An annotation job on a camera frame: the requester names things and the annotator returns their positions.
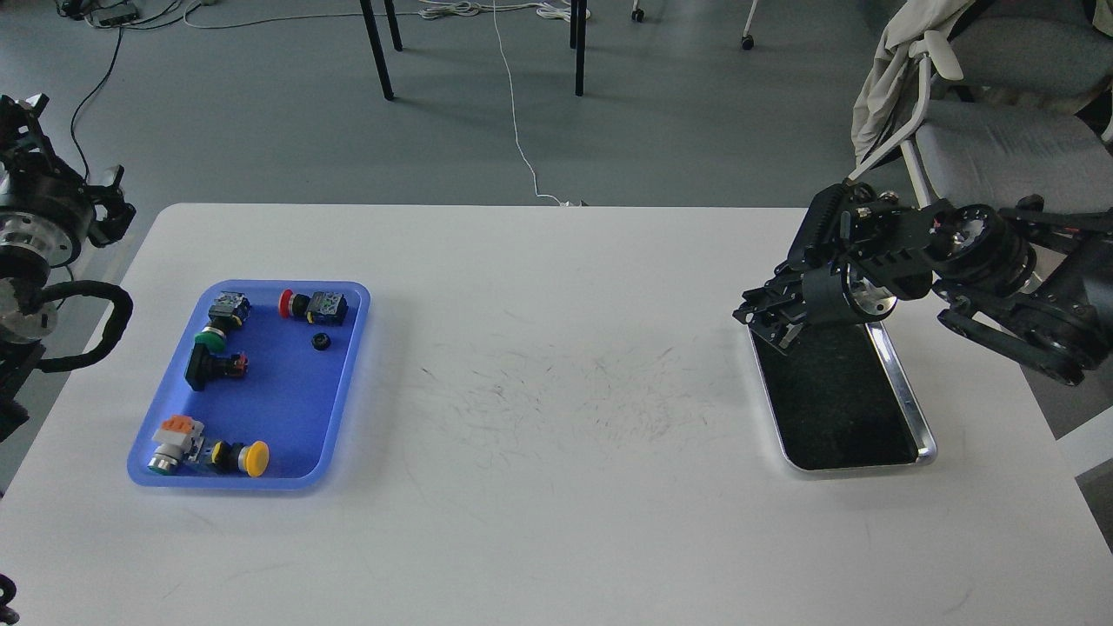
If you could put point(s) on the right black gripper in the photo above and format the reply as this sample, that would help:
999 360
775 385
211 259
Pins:
832 295

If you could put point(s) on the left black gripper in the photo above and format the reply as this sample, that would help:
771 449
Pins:
46 211

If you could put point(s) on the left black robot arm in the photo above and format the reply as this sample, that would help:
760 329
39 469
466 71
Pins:
29 313

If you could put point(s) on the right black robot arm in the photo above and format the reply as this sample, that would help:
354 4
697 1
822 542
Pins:
1025 283

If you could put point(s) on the stainless steel tray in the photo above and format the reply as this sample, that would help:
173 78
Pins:
841 403

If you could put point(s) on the black power strip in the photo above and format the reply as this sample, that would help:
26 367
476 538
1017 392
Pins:
100 14

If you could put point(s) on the beige jacket on chair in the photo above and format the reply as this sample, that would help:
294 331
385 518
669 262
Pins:
877 98

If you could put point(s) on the blue plastic tray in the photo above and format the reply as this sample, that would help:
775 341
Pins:
292 397

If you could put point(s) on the red emergency push button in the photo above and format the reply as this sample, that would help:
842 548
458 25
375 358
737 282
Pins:
322 307

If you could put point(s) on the grey office chair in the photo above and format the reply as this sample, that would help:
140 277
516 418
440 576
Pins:
988 113

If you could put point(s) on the yellow mushroom push button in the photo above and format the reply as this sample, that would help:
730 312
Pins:
249 459

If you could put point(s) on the black table leg left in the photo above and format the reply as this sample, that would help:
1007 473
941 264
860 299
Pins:
377 45

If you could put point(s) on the black table leg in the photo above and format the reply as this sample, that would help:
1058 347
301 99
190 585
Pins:
377 45
578 42

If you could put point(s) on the black table leg right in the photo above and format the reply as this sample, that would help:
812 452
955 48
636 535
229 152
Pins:
578 42

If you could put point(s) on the black selector switch red terminals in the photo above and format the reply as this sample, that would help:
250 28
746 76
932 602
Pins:
205 366

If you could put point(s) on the grey switch orange top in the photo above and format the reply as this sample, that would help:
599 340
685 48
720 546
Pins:
178 440

